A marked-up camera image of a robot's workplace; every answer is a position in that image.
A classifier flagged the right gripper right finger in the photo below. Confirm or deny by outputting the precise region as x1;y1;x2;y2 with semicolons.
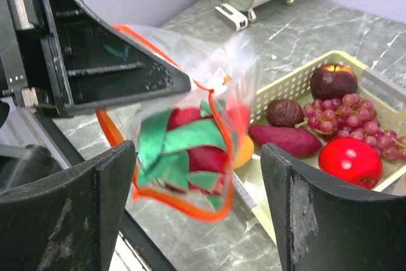
261;143;405;270

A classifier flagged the clear orange zip bag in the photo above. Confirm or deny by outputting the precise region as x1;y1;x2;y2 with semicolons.
96;25;259;222

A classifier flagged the purple grape bunch toy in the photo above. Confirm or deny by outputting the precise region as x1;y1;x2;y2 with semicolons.
303;93;405;162

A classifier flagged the dark red apple toy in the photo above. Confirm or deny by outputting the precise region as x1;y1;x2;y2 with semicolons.
310;63;358;100

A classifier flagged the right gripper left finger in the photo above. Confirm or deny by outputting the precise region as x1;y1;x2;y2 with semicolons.
1;141;136;270

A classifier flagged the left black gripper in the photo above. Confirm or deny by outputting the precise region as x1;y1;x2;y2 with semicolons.
1;0;191;117

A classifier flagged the pink dragon fruit toy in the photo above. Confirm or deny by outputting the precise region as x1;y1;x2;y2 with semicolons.
133;99;249;221

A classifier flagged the orange fruit toy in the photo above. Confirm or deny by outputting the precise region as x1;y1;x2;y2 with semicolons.
233;134;254;169

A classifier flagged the bright red apple toy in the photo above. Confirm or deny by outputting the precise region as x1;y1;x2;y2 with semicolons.
318;138;383;189

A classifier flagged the dark brown passion fruit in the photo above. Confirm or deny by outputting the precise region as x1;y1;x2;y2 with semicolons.
266;99;305;128

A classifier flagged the purple sweet potato toy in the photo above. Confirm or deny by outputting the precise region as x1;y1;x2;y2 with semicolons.
248;124;322;159

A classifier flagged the small white grey block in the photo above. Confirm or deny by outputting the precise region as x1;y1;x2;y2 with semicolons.
214;3;248;32

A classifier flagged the pale green plastic basket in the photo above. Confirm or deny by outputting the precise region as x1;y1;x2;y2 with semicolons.
233;51;405;238

